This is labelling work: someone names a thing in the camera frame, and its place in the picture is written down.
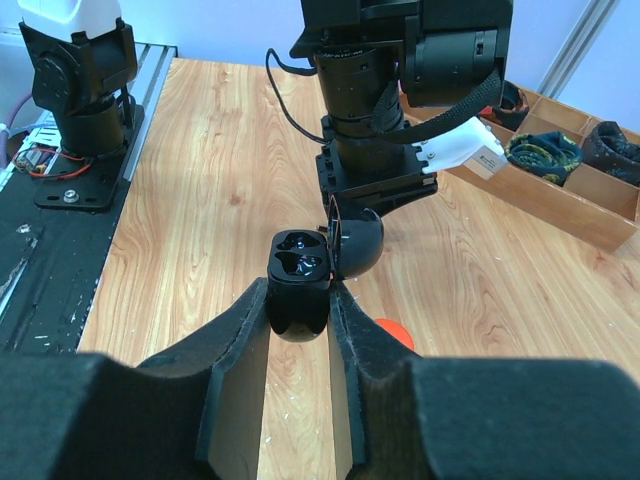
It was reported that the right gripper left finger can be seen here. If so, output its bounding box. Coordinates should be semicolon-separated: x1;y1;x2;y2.
1;278;269;479

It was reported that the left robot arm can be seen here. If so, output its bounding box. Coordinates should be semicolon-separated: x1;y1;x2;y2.
19;1;513;215

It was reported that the orange charging case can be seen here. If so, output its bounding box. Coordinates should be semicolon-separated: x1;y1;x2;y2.
375;318;415;351

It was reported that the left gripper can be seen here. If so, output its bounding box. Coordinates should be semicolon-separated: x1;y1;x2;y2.
316;141;438;217

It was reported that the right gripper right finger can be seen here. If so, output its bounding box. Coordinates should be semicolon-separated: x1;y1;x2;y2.
327;284;639;479

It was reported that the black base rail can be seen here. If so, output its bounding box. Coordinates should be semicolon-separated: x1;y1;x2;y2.
0;102;146;356

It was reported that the wooden compartment tray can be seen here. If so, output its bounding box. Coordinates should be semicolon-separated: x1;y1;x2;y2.
452;90;639;252

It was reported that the black red rolled item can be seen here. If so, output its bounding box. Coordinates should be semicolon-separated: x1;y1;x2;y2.
478;81;530;131

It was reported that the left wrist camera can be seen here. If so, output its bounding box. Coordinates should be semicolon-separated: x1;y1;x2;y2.
413;117;508;180

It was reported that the black rolled item top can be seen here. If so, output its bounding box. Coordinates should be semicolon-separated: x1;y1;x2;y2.
582;121;639;186

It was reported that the black charging case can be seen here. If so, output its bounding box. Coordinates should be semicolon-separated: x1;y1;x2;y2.
266;195;384;343

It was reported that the black yellow rolled item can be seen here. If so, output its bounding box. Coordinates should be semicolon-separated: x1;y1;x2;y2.
505;131;583;187

